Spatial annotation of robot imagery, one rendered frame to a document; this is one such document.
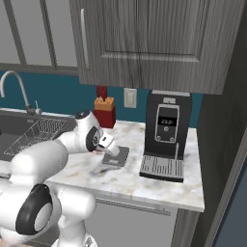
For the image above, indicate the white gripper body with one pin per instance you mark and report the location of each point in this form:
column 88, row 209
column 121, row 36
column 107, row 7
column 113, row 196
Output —
column 112, row 149

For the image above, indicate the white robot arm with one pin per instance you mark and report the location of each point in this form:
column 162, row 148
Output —
column 38, row 160

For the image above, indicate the grey digital scale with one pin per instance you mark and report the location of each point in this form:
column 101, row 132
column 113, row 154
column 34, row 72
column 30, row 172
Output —
column 119, row 156

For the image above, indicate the red knife block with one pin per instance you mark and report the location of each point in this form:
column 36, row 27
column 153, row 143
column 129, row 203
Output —
column 105, row 114

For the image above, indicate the black coffee machine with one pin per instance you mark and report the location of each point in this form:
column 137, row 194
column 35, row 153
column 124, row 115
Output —
column 167, row 128

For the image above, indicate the grey drawer front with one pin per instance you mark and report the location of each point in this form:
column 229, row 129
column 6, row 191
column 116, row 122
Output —
column 131, row 228

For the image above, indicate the grey sink basin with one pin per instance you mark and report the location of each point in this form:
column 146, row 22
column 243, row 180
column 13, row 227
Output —
column 13, row 131

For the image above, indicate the silver curved tap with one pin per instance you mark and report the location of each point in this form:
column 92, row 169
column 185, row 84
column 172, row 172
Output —
column 19, row 87

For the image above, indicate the grey wood cupboard door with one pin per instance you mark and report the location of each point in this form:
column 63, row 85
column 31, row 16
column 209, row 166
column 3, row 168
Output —
column 154, row 41

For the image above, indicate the grey framed window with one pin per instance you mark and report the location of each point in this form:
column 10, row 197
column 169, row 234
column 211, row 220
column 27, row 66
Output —
column 32, row 32

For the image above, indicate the white wall outlet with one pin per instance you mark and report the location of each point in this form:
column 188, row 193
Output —
column 130, row 98

